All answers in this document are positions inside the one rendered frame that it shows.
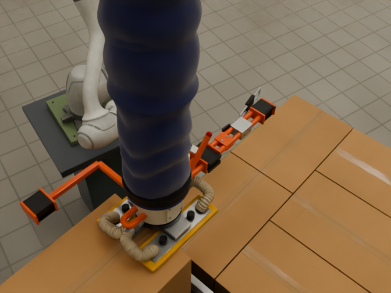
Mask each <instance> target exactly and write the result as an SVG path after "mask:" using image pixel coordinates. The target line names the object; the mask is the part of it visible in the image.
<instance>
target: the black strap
mask: <svg viewBox="0 0 391 293"><path fill-rule="evenodd" d="M122 184H123V189H124V191H125V193H126V195H127V196H128V197H129V198H130V199H131V200H132V201H133V202H135V203H137V204H139V205H141V206H144V207H146V208H165V207H168V206H171V205H174V204H176V203H177V202H179V201H180V200H182V199H183V198H184V197H185V196H186V194H187V193H188V191H189V189H190V186H191V171H190V176H189V178H188V179H187V181H186V182H185V184H184V185H183V186H182V187H181V188H180V189H179V190H177V191H175V192H173V193H172V194H170V195H168V196H165V197H162V198H157V199H146V198H143V197H140V196H137V195H135V194H134V193H132V192H131V191H130V189H129V188H128V187H127V185H126V183H125V181H124V178H123V173H122Z"/></svg>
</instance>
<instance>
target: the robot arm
mask: <svg viewBox="0 0 391 293"><path fill-rule="evenodd" d="M73 2H74V4H75V5H76V7H77V9H78V11H79V12H80V14H81V16H82V18H83V20H84V22H85V24H86V26H87V29H88V33H89V48H88V56H87V63H86V65H78V66H75V67H74V68H72V69H71V70H70V72H69V73H68V75H67V79H66V96H67V101H68V104H67V105H63V107H62V108H63V111H65V112H66V113H67V114H65V115H64V116H62V117H61V120H62V122H63V123H66V122H71V121H73V123H74V124H75V126H76V128H77V131H78V133H77V140H78V142H79V144H80V145H81V146H82V147H83V148H85V149H100V148H102V147H105V146H107V145H108V144H110V143H112V142H114V141H115V140H116V139H117V138H118V137H119V135H118V128H117V119H116V118H117V115H116V105H115V103H114V101H113V100H111V101H109V102H108V103H107V105H106V106H105V107H104V106H103V103H105V102H106V101H107V100H108V99H110V98H111V97H110V95H109V94H108V90H107V87H106V82H107V79H108V74H107V72H106V69H105V66H104V63H103V49H104V43H105V37H104V34H103V32H102V30H101V28H100V26H99V24H98V20H97V10H98V4H99V0H73ZM102 63H103V66H102ZM197 150H198V147H196V146H195V145H193V144H191V150H190V152H192V153H193V154H196V152H197Z"/></svg>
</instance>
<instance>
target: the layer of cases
mask: <svg viewBox="0 0 391 293"><path fill-rule="evenodd" d="M201 179H202V180H204V181H206V183H208V184H209V185H210V186H211V187H212V189H213V192H214V199H213V200H212V202H211V204H212V205H214V207H216V208H217V209H218V213H217V214H216V215H215V216H213V217H212V218H211V219H210V220H209V221H208V222H207V223H206V224H205V225H204V226H203V227H201V228H200V229H199V230H198V231H197V232H196V233H195V234H194V235H193V236H192V237H191V238H190V239H189V240H188V241H187V242H186V243H185V244H184V245H183V246H182V247H181V248H180V249H181V250H182V251H183V252H184V253H186V254H187V255H188V256H189V257H191V273H192V275H193V276H195V277H196V278H197V279H198V280H200V281H201V282H202V283H203V284H204V285H205V286H207V287H208V288H209V289H210V290H211V291H212V292H213V293H391V149H390V148H388V147H387V146H385V145H383V144H381V143H380V142H378V141H376V140H374V139H372V138H371V137H369V136H367V135H365V134H364V133H362V132H360V131H358V130H356V129H353V128H352V127H351V126H349V125H348V124H346V123H344V122H342V121H341V120H339V119H337V118H335V117H333V116H332V115H330V114H328V113H326V112H324V111H323V110H321V109H319V108H318V107H316V106H314V105H312V104H310V103H309V102H307V101H305V100H303V99H301V98H300V97H298V96H296V95H293V96H291V97H290V98H289V99H288V100H287V101H286V102H285V103H284V104H283V105H282V106H281V107H279V108H278V109H277V110H276V111H275V114H274V115H272V116H271V117H269V118H268V119H267V120H266V121H264V124H260V125H259V126H258V127H257V128H256V129H255V130H254V131H253V132H252V133H251V134H249V135H248V136H247V137H246V138H245V139H244V140H242V142H241V143H239V144H238V145H237V146H236V147H235V148H234V149H233V150H231V152H229V153H228V154H227V155H226V156H225V157H224V158H223V159H222V160H221V163H220V164H219V165H218V166H217V167H216V168H214V169H213V170H212V171H211V172H210V173H208V172H207V174H205V175H204V176H203V177H201Z"/></svg>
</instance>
